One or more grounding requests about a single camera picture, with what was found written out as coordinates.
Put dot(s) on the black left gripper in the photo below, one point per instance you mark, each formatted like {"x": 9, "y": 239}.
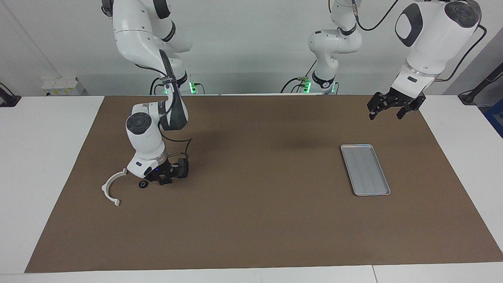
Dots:
{"x": 404, "y": 98}

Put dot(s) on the blue plastic crate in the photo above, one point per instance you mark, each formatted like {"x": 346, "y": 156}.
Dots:
{"x": 497, "y": 122}

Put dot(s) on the brown paper table mat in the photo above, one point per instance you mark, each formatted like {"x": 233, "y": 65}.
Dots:
{"x": 251, "y": 220}

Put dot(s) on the white power box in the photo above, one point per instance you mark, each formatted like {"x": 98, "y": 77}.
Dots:
{"x": 63, "y": 84}

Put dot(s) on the black desk clamp mount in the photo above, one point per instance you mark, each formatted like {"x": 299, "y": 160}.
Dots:
{"x": 10, "y": 100}

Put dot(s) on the white semicircular plastic bracket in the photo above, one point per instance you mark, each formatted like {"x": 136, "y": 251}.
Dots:
{"x": 105, "y": 188}

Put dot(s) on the silver metal tray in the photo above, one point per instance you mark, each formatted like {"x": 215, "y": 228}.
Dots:
{"x": 365, "y": 169}

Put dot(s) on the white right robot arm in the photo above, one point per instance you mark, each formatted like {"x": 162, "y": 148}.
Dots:
{"x": 145, "y": 133}

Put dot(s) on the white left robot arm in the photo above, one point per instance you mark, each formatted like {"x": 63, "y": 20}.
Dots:
{"x": 432, "y": 35}

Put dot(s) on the black angled stand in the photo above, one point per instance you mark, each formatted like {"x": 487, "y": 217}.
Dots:
{"x": 469, "y": 96}

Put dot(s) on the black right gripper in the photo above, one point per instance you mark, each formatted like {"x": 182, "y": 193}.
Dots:
{"x": 167, "y": 169}

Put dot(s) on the large black bearing gear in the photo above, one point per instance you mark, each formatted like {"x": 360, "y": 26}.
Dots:
{"x": 143, "y": 184}

